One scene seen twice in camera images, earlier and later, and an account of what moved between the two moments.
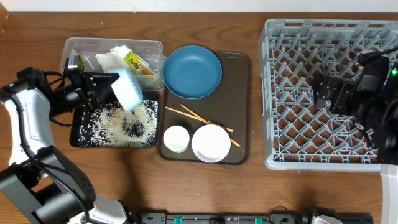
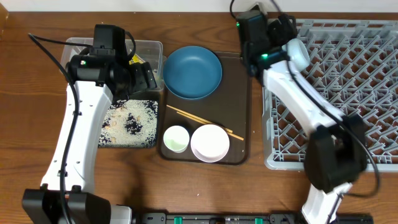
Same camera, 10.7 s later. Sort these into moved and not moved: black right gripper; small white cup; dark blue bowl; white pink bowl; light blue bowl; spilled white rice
Moved: black right gripper; light blue bowl
Not moved: dark blue bowl; white pink bowl; small white cup; spilled white rice
